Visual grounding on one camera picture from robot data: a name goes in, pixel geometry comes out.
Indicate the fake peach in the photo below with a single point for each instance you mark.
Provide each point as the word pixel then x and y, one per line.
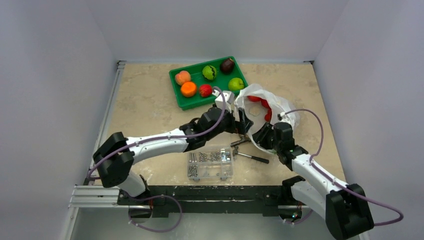
pixel 182 77

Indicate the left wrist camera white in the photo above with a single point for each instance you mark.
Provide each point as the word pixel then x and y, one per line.
pixel 224 100

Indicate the small black-handled hammer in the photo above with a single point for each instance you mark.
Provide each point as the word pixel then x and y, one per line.
pixel 256 158

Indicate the fake green apple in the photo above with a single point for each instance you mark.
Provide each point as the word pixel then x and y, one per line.
pixel 236 84

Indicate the fake green cracked fruit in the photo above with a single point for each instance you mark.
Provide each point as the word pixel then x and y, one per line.
pixel 209 73

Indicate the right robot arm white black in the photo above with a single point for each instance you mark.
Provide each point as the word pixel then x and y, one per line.
pixel 341 205

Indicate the fake red cherry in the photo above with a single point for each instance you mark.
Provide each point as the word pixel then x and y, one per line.
pixel 268 116

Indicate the fake orange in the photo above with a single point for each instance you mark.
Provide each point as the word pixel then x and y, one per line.
pixel 188 89

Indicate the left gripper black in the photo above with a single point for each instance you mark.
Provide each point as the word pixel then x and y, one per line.
pixel 235 126

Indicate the fake dark red fruit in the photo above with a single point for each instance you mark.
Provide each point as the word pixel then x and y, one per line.
pixel 227 66

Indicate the clear plastic screw box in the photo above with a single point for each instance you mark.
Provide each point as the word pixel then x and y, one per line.
pixel 214 162

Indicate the black base bar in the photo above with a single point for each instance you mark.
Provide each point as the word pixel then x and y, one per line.
pixel 267 200

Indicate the fake red apple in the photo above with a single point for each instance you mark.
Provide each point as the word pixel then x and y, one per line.
pixel 205 90

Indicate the white plastic bag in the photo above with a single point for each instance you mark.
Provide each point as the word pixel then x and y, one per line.
pixel 255 112

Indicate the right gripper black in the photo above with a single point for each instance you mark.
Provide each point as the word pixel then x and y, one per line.
pixel 262 135

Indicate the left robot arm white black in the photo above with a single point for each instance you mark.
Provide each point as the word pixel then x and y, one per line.
pixel 116 156

